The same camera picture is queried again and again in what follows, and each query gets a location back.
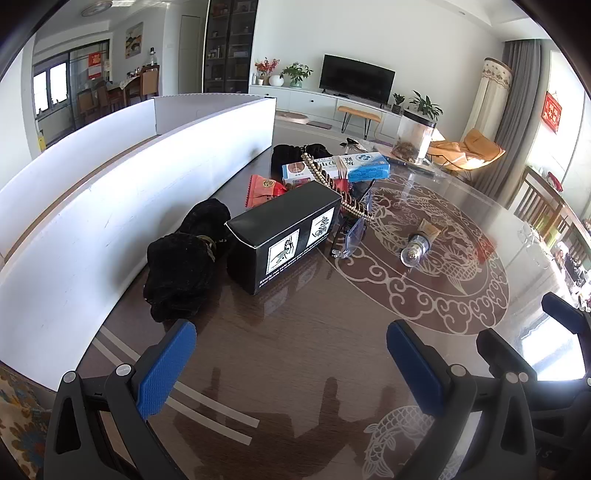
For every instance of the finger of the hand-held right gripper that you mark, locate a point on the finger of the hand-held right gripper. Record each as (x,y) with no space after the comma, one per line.
(503,353)
(565,311)

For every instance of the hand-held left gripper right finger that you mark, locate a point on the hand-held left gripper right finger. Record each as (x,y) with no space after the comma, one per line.
(415,369)

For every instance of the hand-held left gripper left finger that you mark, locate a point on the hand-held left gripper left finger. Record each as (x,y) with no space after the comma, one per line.
(166,364)

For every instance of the brown patterned glass desktop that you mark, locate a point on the brown patterned glass desktop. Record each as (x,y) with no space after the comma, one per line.
(323,323)

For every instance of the dark wooden chair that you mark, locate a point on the dark wooden chair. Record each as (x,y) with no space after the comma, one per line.
(535,198)
(570,240)

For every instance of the clear glassware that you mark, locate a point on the clear glassware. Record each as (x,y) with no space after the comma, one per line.
(535,242)

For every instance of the large black velvet pouch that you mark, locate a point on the large black velvet pouch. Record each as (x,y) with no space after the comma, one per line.
(180,272)

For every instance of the small glass bottle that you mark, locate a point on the small glass bottle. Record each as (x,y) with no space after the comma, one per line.
(413,251)

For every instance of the clear plastic glasses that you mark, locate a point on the clear plastic glasses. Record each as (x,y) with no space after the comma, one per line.
(353,235)

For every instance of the small black velvet pouch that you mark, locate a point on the small black velvet pouch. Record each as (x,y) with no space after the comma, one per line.
(205,217)

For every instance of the floral patterned cloth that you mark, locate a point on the floral patterned cloth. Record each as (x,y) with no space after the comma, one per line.
(21,424)

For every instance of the white cardboard partition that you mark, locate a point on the white cardboard partition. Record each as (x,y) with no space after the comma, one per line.
(92,207)

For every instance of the black box white print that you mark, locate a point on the black box white print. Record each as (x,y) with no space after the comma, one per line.
(277,217)

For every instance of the orange lounge chair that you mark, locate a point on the orange lounge chair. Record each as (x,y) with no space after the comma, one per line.
(475,150)

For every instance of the grey curtain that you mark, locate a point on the grey curtain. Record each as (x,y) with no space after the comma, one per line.
(524,115)

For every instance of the red snack packet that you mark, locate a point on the red snack packet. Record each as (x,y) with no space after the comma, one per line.
(263,187)

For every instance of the blue white carton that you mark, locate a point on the blue white carton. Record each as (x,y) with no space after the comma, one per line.
(369,168)

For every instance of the white cloth covered appliance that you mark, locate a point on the white cloth covered appliance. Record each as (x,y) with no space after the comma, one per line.
(491,101)

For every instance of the white printed carton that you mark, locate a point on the white printed carton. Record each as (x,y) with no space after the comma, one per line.
(300,173)

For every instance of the crumpled clear plastic bag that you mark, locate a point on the crumpled clear plastic bag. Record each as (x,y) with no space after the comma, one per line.
(358,148)

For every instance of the tall clear glass jar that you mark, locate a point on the tall clear glass jar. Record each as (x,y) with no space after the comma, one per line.
(413,138)

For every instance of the black cloth pouch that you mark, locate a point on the black cloth pouch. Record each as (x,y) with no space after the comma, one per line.
(288,156)

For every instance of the leafy potted plant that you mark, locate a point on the leafy potted plant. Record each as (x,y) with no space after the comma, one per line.
(425,106)

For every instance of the orange padded bench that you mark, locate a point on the orange padded bench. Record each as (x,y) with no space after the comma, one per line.
(359,114)

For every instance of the small potted plant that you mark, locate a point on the small potted plant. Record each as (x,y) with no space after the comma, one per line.
(398,102)

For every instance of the round floor mat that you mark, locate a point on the round floor mat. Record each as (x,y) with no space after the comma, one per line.
(293,116)

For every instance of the brown dining chair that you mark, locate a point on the brown dining chair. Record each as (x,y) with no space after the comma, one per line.
(150,83)

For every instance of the white television cabinet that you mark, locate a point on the white television cabinet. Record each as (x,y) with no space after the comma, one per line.
(295,99)

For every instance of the black flat television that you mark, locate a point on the black flat television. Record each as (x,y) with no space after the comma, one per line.
(358,78)

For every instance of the white round vase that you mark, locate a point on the white round vase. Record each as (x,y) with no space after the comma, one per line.
(277,81)

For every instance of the red door poster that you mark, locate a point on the red door poster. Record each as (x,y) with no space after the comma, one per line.
(95,64)

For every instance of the clear water bottle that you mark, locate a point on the clear water bottle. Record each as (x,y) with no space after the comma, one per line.
(152,56)

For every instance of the red flower bouquet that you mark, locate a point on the red flower bouquet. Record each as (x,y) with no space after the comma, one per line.
(265,68)

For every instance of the green potted plant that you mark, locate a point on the green potted plant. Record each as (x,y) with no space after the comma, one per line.
(296,73)

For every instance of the dark glass display cabinet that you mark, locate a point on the dark glass display cabinet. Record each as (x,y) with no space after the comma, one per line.
(229,46)

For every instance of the round ceiling lamp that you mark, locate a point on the round ceiling lamp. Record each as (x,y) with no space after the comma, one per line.
(97,8)

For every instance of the red wall hanging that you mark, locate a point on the red wall hanging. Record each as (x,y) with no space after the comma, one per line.
(552,112)

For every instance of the framed wall painting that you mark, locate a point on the framed wall painting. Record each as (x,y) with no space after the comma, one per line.
(134,40)

